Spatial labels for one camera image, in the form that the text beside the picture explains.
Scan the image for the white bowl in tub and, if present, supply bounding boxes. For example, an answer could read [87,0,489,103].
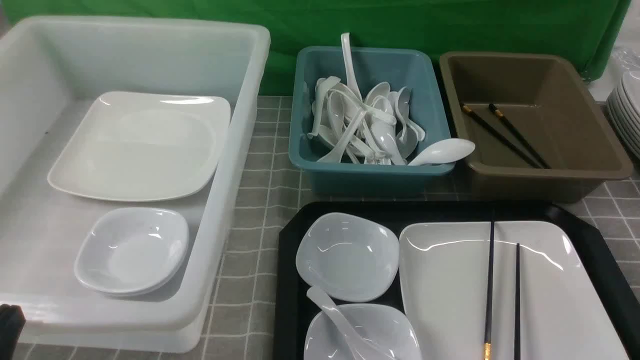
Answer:
[74,207,190,297]

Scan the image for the upright white spoon in bin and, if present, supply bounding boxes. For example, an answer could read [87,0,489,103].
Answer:
[340,32,362,101]

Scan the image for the pile of white spoons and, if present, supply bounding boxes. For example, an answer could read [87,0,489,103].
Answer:
[307,76,426,166]

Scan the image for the white square plate in tub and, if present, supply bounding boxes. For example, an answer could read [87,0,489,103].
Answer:
[47,91,232,202]

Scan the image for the green backdrop cloth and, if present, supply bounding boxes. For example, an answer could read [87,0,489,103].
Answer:
[1,0,631,95]

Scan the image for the white bowl tray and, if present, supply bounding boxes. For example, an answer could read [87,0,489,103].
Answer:
[295,212,400,303]
[302,303,423,360]

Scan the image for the large white plastic tub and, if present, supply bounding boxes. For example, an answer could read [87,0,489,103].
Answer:
[1,15,271,353]

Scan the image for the brown plastic bin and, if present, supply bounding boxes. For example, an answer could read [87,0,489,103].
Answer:
[439,51,634,203]

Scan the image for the large white rice plate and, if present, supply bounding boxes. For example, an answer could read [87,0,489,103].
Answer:
[398,220,631,360]

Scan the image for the grey checked tablecloth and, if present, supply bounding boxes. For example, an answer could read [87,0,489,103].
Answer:
[10,95,640,360]

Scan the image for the black object bottom left corner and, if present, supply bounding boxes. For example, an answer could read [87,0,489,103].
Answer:
[0,303,26,360]

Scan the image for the white spoon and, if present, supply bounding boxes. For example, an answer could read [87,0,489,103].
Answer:
[340,32,362,101]
[407,137,476,166]
[306,285,394,360]

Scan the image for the stack of white plates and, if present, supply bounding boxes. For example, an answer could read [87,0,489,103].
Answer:
[606,70,640,159]

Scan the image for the white spoon on bin rim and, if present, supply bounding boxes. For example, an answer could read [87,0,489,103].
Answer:
[407,137,476,166]

